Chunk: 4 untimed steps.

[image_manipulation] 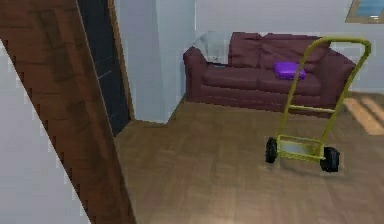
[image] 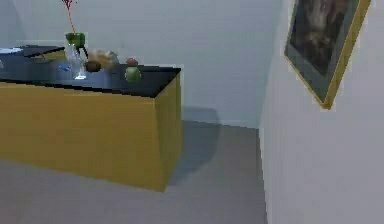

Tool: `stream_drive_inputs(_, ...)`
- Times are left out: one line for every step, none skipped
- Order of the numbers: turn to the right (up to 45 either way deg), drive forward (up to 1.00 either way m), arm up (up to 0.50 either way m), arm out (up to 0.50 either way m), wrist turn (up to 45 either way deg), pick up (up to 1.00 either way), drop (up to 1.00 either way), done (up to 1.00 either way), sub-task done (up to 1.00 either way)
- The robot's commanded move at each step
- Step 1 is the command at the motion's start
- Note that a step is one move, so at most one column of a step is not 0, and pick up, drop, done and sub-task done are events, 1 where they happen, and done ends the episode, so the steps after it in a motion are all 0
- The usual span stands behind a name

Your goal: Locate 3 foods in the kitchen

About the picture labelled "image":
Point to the green apple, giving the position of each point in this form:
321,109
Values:
132,74

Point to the red tomato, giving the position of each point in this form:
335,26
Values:
132,62

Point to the brown potato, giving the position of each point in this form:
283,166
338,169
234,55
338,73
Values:
93,66

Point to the yellow counter with black top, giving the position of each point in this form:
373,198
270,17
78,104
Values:
83,133

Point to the clear glass vase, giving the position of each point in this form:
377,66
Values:
76,63

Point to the gold framed dark picture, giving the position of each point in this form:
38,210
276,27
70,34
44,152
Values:
320,43

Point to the black flat tray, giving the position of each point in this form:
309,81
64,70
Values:
36,50

